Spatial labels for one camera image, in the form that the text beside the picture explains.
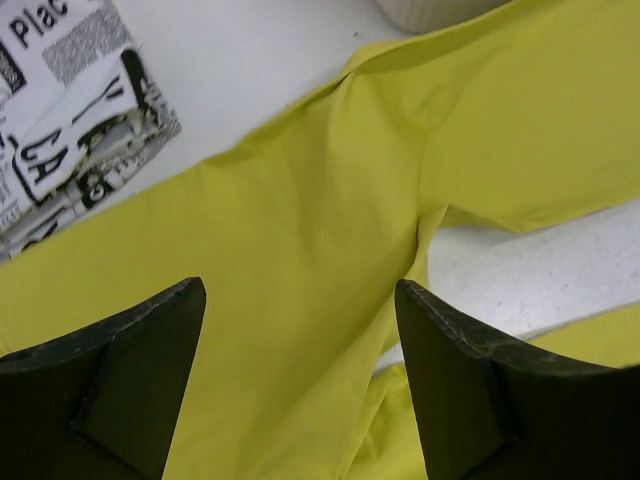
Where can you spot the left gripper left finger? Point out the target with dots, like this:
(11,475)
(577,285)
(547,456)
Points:
(102,402)

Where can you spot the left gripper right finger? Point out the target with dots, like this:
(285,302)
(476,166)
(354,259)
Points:
(491,406)

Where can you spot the cream perforated laundry basket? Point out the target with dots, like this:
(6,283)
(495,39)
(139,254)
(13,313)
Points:
(425,16)

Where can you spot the folded newspaper print trousers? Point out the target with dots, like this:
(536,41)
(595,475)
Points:
(80,115)

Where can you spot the yellow-green trousers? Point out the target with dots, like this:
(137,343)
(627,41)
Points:
(522,119)

